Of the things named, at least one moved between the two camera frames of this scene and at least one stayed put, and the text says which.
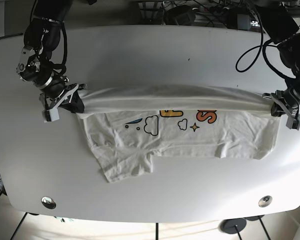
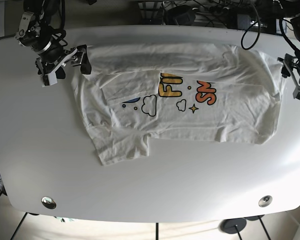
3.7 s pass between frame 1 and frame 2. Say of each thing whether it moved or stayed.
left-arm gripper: moved
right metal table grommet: stayed
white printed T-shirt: moved
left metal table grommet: stayed
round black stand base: stayed
